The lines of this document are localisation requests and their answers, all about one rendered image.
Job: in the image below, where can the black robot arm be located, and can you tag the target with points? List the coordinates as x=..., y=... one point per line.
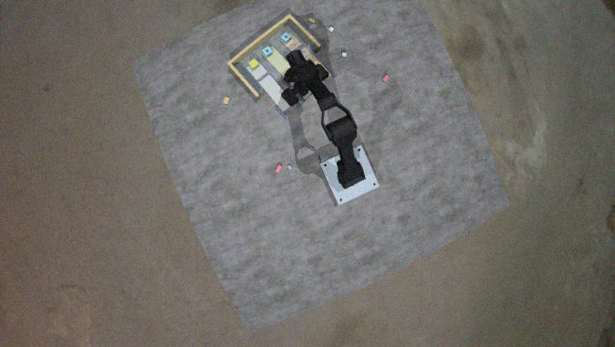
x=342, y=131

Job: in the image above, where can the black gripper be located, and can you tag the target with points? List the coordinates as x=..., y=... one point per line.
x=290, y=96

